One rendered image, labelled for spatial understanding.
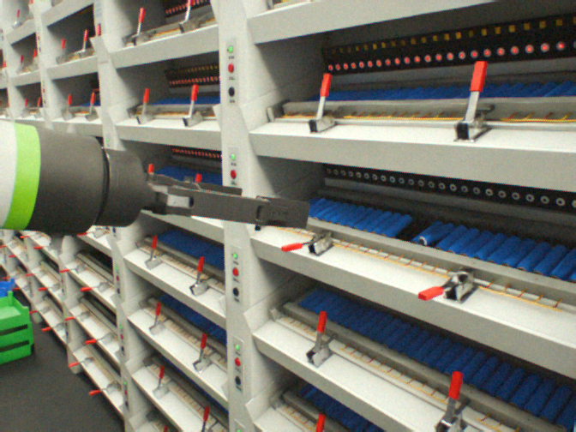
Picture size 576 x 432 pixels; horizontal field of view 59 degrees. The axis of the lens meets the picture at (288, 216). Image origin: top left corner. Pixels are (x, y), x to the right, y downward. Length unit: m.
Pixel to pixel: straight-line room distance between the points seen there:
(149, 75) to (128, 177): 1.15
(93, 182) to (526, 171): 0.44
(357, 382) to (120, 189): 0.54
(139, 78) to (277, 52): 0.70
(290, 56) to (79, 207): 0.64
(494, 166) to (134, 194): 0.39
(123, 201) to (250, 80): 0.52
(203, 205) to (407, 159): 0.31
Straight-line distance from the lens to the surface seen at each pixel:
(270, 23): 0.92
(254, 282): 1.02
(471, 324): 0.68
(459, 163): 0.65
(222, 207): 0.48
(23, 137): 0.47
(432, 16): 0.92
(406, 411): 0.82
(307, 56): 1.05
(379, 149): 0.72
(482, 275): 0.70
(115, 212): 0.49
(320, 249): 0.84
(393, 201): 0.91
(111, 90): 1.59
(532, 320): 0.65
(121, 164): 0.49
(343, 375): 0.89
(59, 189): 0.46
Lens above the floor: 1.14
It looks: 12 degrees down
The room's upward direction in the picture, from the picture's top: straight up
